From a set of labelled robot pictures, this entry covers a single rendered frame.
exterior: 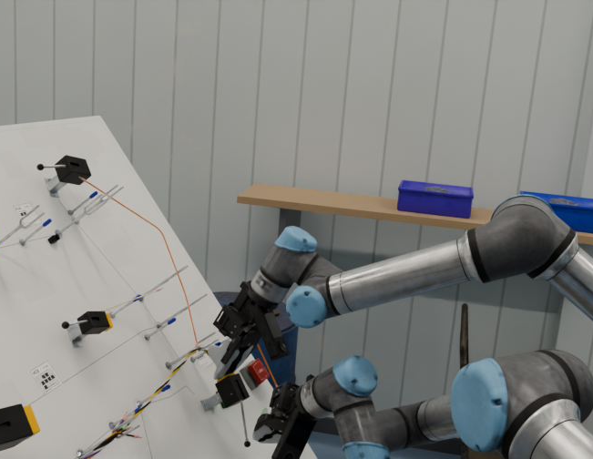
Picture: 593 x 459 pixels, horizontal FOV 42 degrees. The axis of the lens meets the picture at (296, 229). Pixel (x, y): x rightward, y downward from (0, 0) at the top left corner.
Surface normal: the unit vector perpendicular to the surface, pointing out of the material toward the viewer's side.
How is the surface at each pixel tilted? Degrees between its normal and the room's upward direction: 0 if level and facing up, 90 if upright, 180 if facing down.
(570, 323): 90
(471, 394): 88
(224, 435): 50
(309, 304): 90
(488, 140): 90
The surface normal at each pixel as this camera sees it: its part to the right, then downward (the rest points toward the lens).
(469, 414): -0.92, -0.01
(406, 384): -0.18, 0.22
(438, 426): -0.74, 0.37
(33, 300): 0.76, -0.50
